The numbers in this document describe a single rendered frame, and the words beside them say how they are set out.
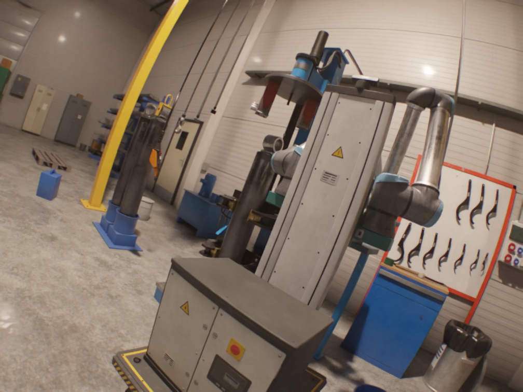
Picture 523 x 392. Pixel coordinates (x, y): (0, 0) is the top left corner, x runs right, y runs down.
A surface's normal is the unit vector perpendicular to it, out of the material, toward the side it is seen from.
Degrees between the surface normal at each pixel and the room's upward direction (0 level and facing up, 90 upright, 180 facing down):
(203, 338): 90
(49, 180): 90
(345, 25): 90
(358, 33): 90
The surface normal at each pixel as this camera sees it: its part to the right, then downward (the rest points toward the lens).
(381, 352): -0.58, -0.19
